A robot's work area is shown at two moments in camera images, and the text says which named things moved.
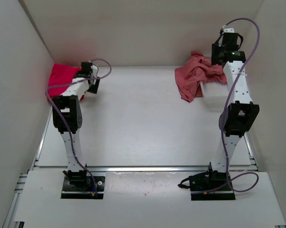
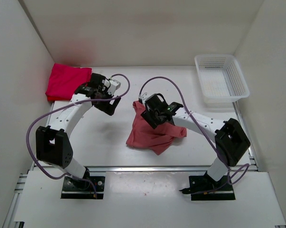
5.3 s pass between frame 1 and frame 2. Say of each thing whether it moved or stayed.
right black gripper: moved
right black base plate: stayed
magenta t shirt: stayed
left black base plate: stayed
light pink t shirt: moved
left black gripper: moved
